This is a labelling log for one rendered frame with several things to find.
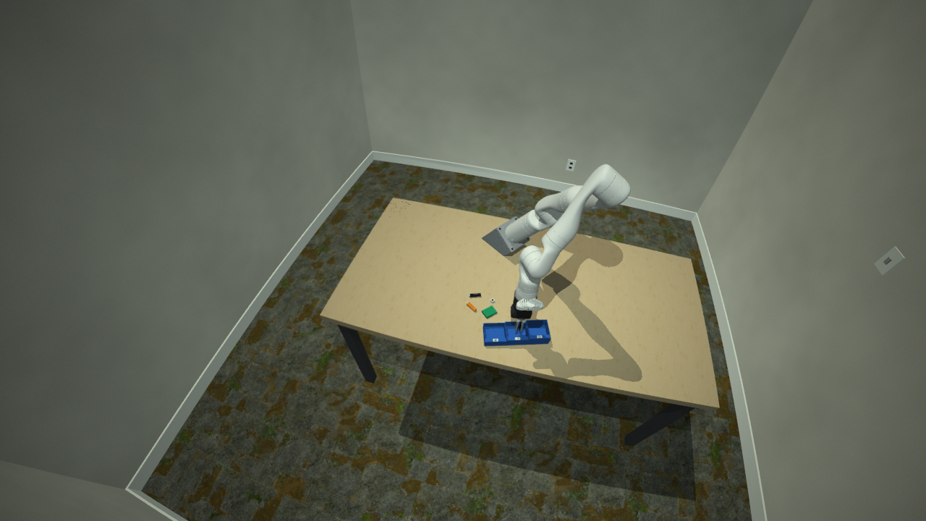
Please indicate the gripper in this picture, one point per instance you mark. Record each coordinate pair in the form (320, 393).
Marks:
(523, 309)

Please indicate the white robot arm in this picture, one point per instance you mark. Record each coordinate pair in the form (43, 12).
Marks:
(605, 188)

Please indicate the blue three-compartment tray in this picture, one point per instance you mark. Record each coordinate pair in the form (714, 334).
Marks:
(533, 332)

